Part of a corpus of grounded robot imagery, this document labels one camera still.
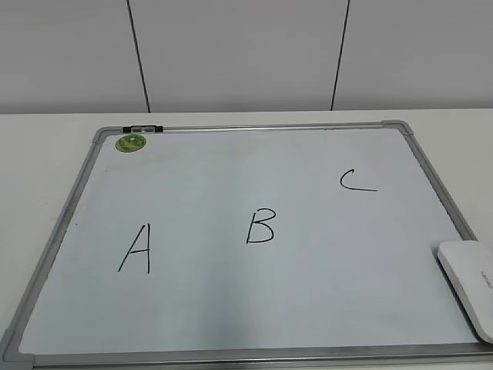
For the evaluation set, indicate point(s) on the white whiteboard eraser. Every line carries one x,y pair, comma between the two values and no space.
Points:
468,266

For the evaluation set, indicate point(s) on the round green magnet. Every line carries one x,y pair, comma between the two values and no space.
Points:
130,143

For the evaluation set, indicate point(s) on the white board with grey frame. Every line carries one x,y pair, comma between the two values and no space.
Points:
248,245

